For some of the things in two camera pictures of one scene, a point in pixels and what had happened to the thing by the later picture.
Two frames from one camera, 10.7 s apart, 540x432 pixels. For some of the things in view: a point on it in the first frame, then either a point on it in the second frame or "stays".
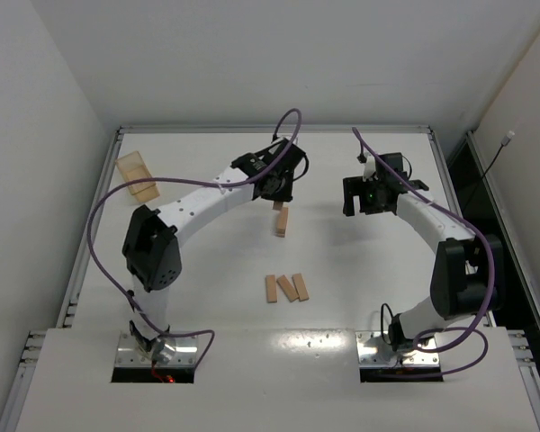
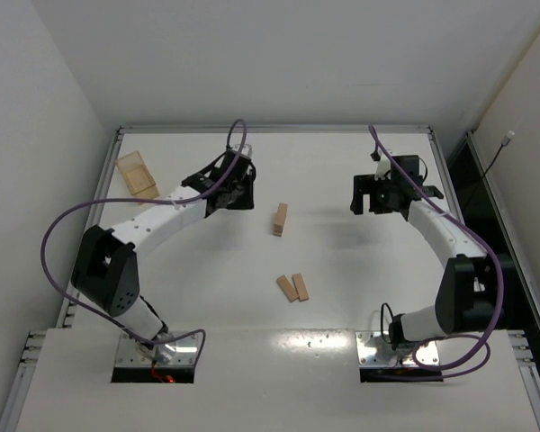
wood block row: x=271 y=289 → x=282 y=214
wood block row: x=287 y=289 stays
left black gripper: x=278 y=190 → x=244 y=193
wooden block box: x=132 y=166 stays
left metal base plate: x=185 y=352 stays
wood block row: x=301 y=287 stays
